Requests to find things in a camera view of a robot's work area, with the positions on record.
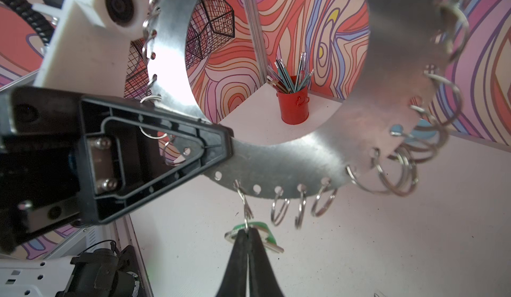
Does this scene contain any light blue spatula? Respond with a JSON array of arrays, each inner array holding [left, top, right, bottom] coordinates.
[[390, 119, 437, 140]]

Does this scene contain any aluminium frame post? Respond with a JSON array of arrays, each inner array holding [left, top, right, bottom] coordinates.
[[244, 0, 268, 84]]

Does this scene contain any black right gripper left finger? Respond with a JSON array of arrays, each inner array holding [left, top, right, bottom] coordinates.
[[216, 229, 249, 297]]

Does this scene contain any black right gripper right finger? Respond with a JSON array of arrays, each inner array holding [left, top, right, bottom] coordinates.
[[248, 228, 284, 297]]

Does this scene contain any black wire basket left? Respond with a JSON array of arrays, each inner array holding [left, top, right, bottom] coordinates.
[[123, 0, 236, 101]]

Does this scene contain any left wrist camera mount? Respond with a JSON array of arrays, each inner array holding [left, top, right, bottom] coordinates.
[[33, 0, 149, 97]]

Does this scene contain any red metal pencil bucket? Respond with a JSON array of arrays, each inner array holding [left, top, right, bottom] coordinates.
[[276, 81, 310, 125]]

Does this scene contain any green tagged key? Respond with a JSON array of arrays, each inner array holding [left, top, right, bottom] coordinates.
[[224, 220, 285, 254]]

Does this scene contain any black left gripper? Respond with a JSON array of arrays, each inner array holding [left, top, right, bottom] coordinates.
[[1, 86, 234, 253]]

